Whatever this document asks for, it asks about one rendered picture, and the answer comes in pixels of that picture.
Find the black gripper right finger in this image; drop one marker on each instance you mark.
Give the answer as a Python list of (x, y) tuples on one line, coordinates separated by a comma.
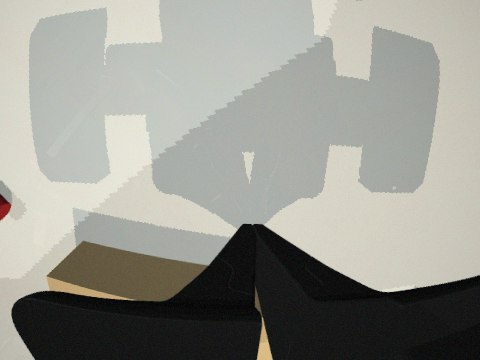
[(314, 313)]

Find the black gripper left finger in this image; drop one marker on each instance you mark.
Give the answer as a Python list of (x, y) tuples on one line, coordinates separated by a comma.
[(213, 318)]

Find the red cylinder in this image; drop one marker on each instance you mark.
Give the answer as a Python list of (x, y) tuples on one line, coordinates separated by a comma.
[(4, 207)]

